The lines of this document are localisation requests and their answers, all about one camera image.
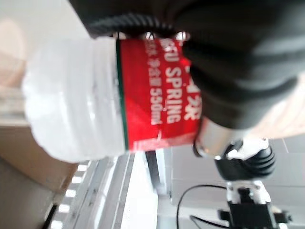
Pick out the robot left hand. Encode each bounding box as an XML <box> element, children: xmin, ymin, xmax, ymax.
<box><xmin>69</xmin><ymin>0</ymin><xmax>305</xmax><ymax>158</ymax></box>

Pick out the clear water bottle red label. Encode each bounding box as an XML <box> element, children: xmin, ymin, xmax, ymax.
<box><xmin>21</xmin><ymin>37</ymin><xmax>203</xmax><ymax>164</ymax></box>

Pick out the robot silver and black leg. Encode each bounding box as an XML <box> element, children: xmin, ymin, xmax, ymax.
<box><xmin>213</xmin><ymin>137</ymin><xmax>293</xmax><ymax>229</ymax></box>

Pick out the brown cardboard box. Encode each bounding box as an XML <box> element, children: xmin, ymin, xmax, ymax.
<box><xmin>0</xmin><ymin>124</ymin><xmax>80</xmax><ymax>194</ymax></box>

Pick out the dark grey metal post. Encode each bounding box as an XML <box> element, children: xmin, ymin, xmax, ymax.
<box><xmin>144</xmin><ymin>147</ymin><xmax>173</xmax><ymax>198</ymax></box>

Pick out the black cable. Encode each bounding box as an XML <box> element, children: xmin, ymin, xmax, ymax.
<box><xmin>178</xmin><ymin>183</ymin><xmax>230</xmax><ymax>229</ymax></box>

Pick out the perforated grey metal shelf rail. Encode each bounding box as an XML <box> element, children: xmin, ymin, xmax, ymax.
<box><xmin>45</xmin><ymin>159</ymin><xmax>134</xmax><ymax>229</ymax></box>

